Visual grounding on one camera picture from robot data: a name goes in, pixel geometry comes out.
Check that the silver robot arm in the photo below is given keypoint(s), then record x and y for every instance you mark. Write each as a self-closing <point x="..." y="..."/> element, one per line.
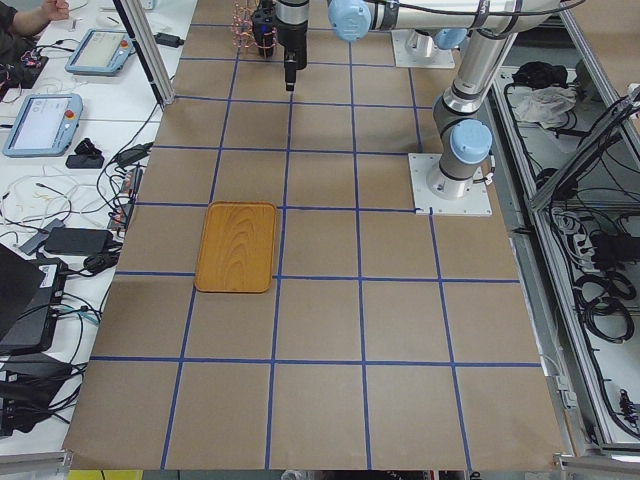
<point x="440" y="40"/>
<point x="493" y="25"/>

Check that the white crumpled cloth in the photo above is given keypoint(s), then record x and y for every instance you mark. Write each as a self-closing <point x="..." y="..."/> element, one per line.
<point x="547" y="107"/>

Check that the small black power adapter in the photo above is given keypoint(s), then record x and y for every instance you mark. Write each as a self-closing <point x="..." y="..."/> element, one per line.
<point x="169" y="40"/>

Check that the wooden tray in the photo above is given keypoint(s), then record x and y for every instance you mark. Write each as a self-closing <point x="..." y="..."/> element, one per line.
<point x="237" y="248"/>

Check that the aluminium frame post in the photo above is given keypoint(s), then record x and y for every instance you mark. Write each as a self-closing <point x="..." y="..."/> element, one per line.
<point x="137" y="26"/>

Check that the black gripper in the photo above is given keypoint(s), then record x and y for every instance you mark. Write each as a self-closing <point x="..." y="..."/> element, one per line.
<point x="288" y="36"/>

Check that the teach pendant near person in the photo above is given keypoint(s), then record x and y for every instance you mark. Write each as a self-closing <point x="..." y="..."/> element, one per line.
<point x="101" y="52"/>

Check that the black laptop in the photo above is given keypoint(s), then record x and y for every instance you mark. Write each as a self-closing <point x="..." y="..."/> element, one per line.
<point x="30" y="291"/>

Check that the copper wire bottle basket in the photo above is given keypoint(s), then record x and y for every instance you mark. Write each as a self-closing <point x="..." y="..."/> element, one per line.
<point x="241" y="26"/>

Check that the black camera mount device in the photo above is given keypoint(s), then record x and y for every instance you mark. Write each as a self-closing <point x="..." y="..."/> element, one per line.
<point x="86" y="156"/>

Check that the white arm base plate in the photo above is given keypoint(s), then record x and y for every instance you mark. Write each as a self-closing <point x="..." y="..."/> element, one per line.
<point x="413" y="49"/>
<point x="436" y="194"/>

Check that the black power adapter brick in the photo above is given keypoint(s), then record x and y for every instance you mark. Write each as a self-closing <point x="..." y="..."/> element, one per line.
<point x="77" y="241"/>

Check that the person hand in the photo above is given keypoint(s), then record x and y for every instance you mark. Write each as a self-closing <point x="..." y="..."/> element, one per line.
<point x="55" y="10"/>

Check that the dark wine bottle front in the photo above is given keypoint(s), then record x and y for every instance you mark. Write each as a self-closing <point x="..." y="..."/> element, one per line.
<point x="265" y="42"/>

